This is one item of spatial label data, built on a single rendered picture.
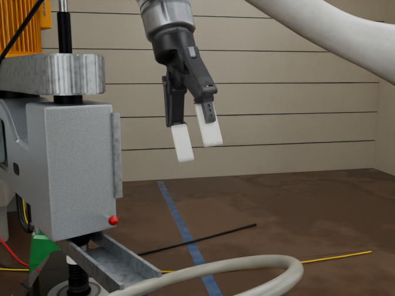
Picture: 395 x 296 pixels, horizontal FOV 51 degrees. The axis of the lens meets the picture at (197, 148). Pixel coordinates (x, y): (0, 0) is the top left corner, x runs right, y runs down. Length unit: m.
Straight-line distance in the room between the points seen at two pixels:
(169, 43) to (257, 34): 6.01
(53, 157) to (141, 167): 5.17
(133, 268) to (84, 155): 0.38
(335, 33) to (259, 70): 6.03
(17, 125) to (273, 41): 5.48
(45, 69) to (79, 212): 0.45
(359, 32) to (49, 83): 0.89
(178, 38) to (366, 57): 0.30
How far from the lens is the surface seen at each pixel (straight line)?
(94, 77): 1.29
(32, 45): 1.96
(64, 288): 1.62
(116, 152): 1.35
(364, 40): 0.68
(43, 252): 3.16
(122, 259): 1.30
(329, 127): 7.30
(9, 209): 5.48
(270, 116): 6.80
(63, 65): 1.26
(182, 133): 0.76
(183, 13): 0.73
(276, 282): 0.75
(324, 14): 0.66
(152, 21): 0.73
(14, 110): 1.78
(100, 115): 1.33
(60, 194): 1.32
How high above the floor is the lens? 1.64
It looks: 10 degrees down
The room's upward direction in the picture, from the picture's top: straight up
